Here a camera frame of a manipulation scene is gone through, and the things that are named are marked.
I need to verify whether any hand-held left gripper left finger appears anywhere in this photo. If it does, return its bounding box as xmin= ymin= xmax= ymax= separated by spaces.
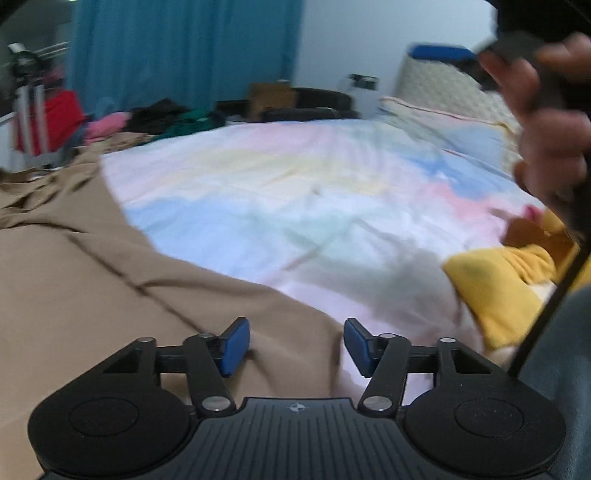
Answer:
xmin=100 ymin=316 xmax=252 ymax=419

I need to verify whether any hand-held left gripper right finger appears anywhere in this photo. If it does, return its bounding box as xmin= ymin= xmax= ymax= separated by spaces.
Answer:
xmin=343 ymin=316 xmax=493 ymax=417

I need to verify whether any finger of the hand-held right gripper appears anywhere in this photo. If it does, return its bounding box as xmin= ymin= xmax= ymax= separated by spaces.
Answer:
xmin=410 ymin=43 xmax=479 ymax=62

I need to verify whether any tan garment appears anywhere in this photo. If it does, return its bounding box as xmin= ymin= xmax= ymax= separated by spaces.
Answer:
xmin=0 ymin=138 xmax=352 ymax=480

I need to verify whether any person's right hand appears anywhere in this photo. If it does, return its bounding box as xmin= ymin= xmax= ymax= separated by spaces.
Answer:
xmin=479 ymin=33 xmax=591 ymax=232

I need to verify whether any beige patterned cushion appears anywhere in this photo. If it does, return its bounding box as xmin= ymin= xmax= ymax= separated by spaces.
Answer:
xmin=397 ymin=46 xmax=513 ymax=134

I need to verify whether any pastel pillow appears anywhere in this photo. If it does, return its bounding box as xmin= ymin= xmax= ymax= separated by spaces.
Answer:
xmin=379 ymin=95 xmax=525 ymax=174

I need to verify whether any black sofa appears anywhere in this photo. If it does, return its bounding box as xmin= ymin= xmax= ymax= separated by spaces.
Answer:
xmin=217 ymin=88 xmax=362 ymax=123

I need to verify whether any yellow cloth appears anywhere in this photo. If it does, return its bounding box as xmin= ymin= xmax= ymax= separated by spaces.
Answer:
xmin=443 ymin=208 xmax=580 ymax=352

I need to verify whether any pastel tie-dye bed sheet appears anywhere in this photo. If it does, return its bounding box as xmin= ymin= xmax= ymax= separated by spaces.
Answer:
xmin=99 ymin=117 xmax=578 ymax=393

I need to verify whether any brown paper bag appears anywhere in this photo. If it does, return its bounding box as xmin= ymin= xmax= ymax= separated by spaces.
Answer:
xmin=249 ymin=82 xmax=297 ymax=119

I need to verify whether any person's grey blue clothing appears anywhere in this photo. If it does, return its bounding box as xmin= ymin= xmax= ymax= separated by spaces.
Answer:
xmin=508 ymin=284 xmax=591 ymax=480

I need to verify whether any green cloth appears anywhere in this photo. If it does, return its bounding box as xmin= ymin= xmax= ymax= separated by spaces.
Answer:
xmin=152 ymin=108 xmax=227 ymax=140

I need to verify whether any black cloth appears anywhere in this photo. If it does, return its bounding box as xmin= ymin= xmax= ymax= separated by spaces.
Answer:
xmin=127 ymin=98 xmax=190 ymax=133

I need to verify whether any pink cloth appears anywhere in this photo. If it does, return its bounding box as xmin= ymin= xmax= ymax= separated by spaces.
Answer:
xmin=85 ymin=113 xmax=128 ymax=140

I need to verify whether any wide blue curtain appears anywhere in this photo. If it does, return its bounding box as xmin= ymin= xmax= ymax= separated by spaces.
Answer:
xmin=69 ymin=0 xmax=305 ymax=121

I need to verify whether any red cloth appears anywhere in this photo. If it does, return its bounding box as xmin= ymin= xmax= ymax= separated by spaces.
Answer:
xmin=14 ymin=90 xmax=86 ymax=153

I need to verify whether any garment steamer stand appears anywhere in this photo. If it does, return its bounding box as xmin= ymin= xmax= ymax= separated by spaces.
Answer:
xmin=9 ymin=44 xmax=52 ymax=168

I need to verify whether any dark window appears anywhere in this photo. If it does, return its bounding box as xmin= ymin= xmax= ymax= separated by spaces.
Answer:
xmin=0 ymin=9 xmax=71 ymax=121

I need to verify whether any black cable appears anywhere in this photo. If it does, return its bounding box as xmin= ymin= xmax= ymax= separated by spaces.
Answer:
xmin=508 ymin=231 xmax=591 ymax=377

